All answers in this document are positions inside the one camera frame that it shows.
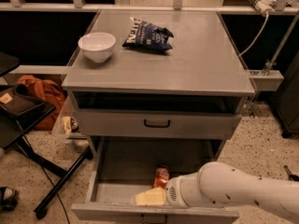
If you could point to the clear plastic snack bag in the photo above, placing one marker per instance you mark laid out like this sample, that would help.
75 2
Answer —
65 125

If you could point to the blue chip bag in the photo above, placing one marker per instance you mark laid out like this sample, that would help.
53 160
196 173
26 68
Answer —
147 35

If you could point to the grey drawer cabinet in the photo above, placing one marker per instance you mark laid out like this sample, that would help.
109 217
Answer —
200 74

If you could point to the grey open bottom drawer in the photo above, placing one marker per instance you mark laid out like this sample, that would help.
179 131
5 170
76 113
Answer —
126 166

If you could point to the white bowl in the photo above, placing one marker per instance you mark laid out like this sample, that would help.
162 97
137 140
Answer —
97 46

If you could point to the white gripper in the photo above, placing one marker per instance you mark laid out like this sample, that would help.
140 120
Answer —
173 190

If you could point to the black sandal foot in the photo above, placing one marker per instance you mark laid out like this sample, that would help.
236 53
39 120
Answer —
8 200

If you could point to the white power strip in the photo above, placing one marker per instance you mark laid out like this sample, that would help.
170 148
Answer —
262 6

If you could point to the black floor tool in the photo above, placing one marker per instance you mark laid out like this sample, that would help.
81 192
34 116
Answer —
291 176

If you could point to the grey middle drawer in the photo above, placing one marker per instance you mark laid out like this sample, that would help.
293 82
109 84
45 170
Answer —
157 124

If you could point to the black folding chair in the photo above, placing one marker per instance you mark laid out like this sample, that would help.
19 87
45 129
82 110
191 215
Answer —
20 113

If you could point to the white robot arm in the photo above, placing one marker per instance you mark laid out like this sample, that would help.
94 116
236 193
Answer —
217 184

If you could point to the red coke can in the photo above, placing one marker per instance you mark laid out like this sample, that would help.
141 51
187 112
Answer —
161 177

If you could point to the orange backpack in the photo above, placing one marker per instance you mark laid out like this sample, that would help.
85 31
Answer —
49 91

